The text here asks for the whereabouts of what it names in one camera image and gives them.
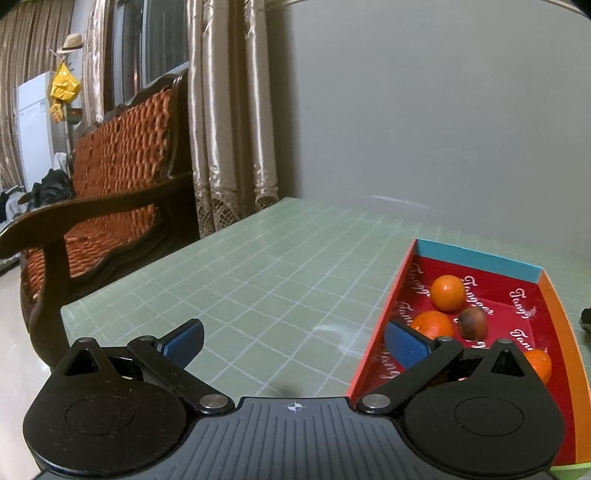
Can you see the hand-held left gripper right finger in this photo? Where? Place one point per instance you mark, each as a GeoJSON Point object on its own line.
{"type": "Point", "coordinates": [406, 344]}

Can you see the brown pleated curtain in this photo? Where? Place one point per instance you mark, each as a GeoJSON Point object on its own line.
{"type": "Point", "coordinates": [27, 37]}

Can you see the colourful cardboard box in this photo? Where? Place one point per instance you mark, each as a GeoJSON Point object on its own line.
{"type": "Point", "coordinates": [568, 350]}

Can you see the large orange tangerine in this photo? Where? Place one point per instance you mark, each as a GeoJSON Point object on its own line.
{"type": "Point", "coordinates": [448, 291]}

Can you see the coat rack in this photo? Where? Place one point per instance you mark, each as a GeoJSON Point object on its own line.
{"type": "Point", "coordinates": [69, 129]}

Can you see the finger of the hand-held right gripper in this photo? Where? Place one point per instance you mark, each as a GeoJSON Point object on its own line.
{"type": "Point", "coordinates": [586, 319]}

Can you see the white refrigerator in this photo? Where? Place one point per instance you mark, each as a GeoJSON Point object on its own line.
{"type": "Point", "coordinates": [34, 134]}

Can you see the beige satin curtain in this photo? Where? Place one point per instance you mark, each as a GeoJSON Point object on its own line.
{"type": "Point", "coordinates": [231, 115]}

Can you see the green grid mat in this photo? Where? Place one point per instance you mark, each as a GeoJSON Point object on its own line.
{"type": "Point", "coordinates": [258, 286]}

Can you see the yellow bag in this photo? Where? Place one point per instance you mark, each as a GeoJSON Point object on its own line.
{"type": "Point", "coordinates": [64, 85]}

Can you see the wooden sofa with orange cushions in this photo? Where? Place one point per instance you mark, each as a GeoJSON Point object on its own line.
{"type": "Point", "coordinates": [120, 147]}

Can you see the reddish brown fruit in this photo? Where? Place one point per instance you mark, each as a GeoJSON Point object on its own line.
{"type": "Point", "coordinates": [472, 323]}

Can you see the dark window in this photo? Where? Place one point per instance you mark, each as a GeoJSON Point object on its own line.
{"type": "Point", "coordinates": [152, 41]}

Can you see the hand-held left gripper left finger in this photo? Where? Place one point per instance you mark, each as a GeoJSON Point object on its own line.
{"type": "Point", "coordinates": [184, 339]}

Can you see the white cloth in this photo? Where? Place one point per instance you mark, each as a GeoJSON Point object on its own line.
{"type": "Point", "coordinates": [9, 203]}

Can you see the dark clothes pile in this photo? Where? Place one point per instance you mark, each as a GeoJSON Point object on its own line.
{"type": "Point", "coordinates": [51, 187]}

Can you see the straw hat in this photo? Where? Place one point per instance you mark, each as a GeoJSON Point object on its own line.
{"type": "Point", "coordinates": [71, 43]}

